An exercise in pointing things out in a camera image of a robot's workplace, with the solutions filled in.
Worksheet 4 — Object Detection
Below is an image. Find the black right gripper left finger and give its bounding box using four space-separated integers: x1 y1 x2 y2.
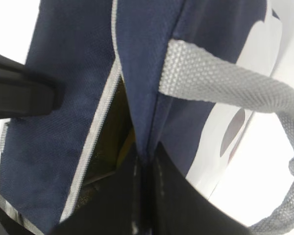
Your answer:
50 144 144 235

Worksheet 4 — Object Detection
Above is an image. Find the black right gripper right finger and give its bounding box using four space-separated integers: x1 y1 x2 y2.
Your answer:
151 143 252 235

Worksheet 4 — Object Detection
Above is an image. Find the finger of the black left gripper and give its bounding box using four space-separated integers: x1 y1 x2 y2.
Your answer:
0 55 65 119

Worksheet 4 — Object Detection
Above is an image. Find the navy blue lunch bag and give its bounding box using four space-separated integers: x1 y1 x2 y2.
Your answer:
0 0 294 235

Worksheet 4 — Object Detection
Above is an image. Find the yellow banana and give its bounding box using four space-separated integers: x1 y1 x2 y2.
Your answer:
116 128 135 168

